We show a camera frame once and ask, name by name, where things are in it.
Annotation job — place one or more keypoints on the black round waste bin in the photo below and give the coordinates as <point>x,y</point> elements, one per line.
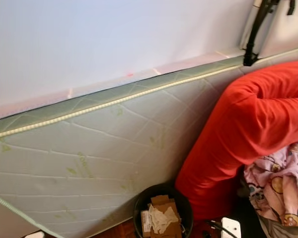
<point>139,213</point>

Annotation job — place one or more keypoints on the crumpled white paper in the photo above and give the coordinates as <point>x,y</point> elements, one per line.
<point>161,220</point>

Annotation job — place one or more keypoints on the brown cardboard scrap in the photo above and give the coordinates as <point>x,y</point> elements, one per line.
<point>171,208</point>

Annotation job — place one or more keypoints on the red fabric-covered mattress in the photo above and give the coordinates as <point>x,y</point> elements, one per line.
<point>243,114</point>

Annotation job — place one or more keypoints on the pink cartoon print blanket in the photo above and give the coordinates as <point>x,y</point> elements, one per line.
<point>278,183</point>

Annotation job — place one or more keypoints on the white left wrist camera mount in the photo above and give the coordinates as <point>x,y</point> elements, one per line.
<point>35,234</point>

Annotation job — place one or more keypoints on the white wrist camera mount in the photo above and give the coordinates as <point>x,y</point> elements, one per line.
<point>35,234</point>
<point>231,228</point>

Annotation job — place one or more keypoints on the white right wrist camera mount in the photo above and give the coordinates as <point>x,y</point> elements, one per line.
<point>231,228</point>

